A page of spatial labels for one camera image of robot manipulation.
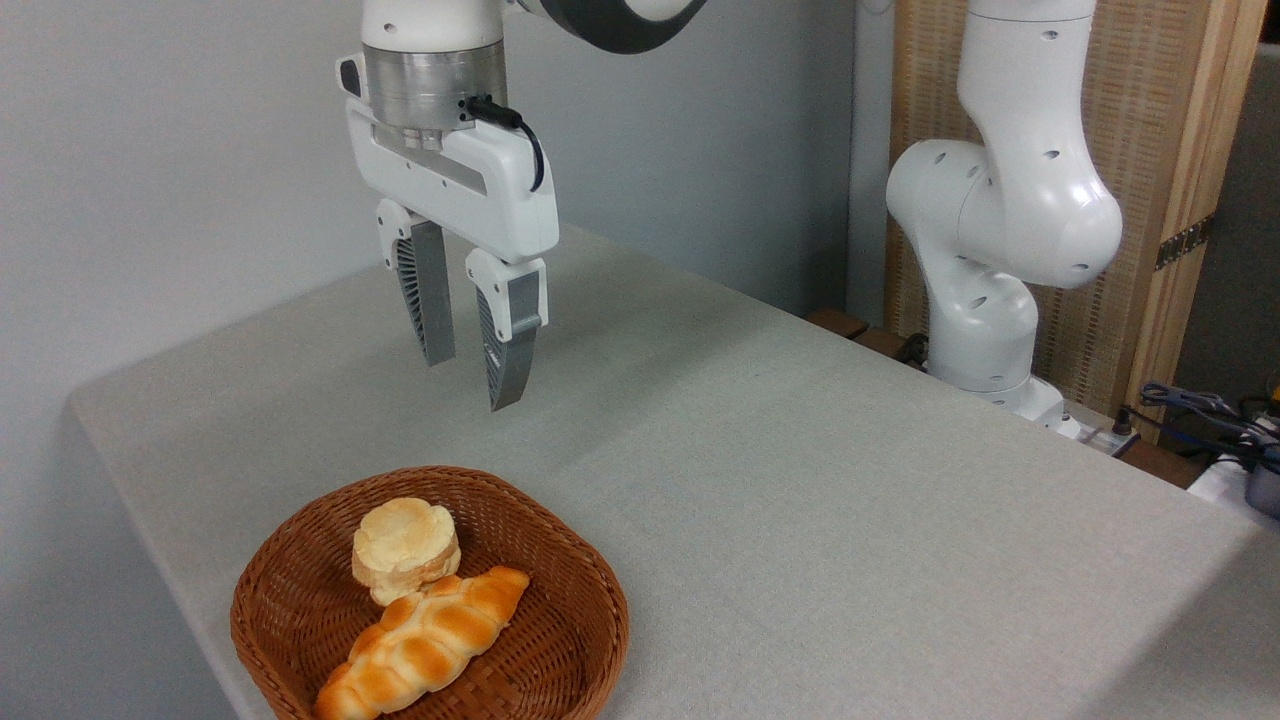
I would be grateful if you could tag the braided long bread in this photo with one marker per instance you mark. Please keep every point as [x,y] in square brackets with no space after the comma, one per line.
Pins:
[425,645]

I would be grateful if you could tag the round sliced bread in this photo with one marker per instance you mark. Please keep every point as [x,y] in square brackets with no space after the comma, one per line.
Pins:
[405,545]

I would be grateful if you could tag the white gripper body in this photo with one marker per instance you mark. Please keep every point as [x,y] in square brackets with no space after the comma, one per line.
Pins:
[480,190]

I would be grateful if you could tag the grey tablecloth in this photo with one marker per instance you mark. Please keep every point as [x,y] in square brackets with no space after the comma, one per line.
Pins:
[800,520]

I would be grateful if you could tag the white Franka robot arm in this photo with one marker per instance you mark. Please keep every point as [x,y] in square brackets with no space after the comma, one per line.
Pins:
[1010,210]

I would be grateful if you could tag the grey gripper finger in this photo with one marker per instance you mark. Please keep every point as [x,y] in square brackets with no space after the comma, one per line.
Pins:
[510,350]
[432,300]

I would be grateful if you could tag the metal screen hinge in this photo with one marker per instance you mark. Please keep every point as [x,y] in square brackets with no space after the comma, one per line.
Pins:
[1185,242]

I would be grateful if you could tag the brown wicker basket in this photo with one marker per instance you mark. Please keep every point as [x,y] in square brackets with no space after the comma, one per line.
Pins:
[560,640]

